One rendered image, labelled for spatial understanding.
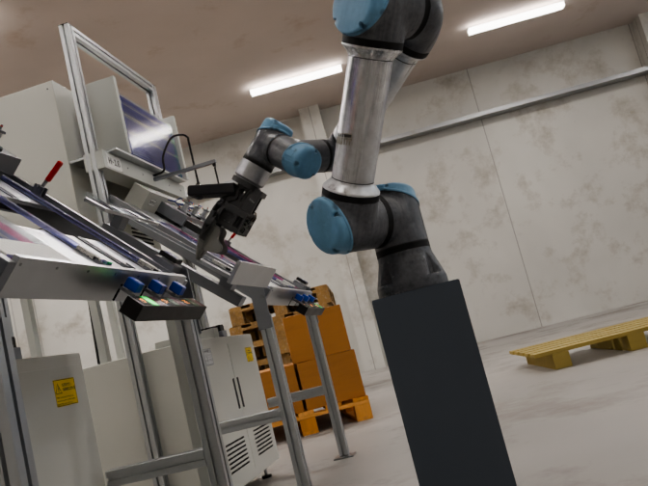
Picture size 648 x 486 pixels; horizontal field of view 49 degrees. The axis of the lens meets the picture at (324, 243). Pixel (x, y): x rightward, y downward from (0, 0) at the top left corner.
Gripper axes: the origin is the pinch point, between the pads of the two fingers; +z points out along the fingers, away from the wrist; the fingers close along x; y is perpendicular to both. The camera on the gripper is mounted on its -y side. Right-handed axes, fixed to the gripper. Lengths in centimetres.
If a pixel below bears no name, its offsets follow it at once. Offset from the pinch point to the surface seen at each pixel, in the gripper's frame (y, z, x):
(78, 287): -2.4, 11.9, -37.2
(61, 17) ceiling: -378, -71, 404
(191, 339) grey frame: 5.7, 20.1, 10.1
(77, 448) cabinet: -2, 54, 1
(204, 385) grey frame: 14.2, 27.6, 10.2
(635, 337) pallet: 155, -56, 309
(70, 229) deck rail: -35.7, 12.4, 8.1
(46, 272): -2, 10, -49
